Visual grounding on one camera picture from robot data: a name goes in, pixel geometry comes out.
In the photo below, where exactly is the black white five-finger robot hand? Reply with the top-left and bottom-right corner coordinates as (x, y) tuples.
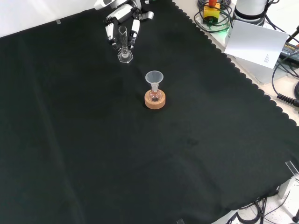
(94, 0), (155, 49)

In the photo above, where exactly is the clear glass graduated cylinder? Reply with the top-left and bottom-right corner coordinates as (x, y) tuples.
(117, 25), (134, 64)

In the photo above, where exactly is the clear round-bottom flask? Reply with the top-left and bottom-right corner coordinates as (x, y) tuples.
(149, 85), (162, 103)

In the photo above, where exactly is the clear plastic funnel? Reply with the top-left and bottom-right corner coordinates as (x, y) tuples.
(145, 70), (164, 91)

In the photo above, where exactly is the yellow stop button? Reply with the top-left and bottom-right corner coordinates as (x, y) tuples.
(202, 0), (221, 24)

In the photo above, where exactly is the black cloth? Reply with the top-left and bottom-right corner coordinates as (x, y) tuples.
(0, 0), (299, 224)

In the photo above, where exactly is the pale board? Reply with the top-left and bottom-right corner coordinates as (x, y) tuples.
(224, 20), (290, 70)

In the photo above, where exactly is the grey box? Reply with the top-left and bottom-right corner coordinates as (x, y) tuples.
(225, 55), (280, 84)

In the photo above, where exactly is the black power adapter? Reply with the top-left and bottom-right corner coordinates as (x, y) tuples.
(279, 42), (299, 59)

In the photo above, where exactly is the clear tape strip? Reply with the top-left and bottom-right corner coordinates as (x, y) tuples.
(285, 160), (299, 175)

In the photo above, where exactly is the black coiled cable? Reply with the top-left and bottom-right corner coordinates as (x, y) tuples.
(193, 0), (234, 33)

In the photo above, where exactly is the cork ring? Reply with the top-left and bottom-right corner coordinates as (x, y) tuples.
(144, 89), (167, 110)

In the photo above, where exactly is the black cable with ribbed end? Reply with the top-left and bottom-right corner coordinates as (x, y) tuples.
(271, 57), (299, 108)

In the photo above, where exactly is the white metal bracket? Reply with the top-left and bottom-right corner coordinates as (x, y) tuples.
(277, 175), (299, 199)

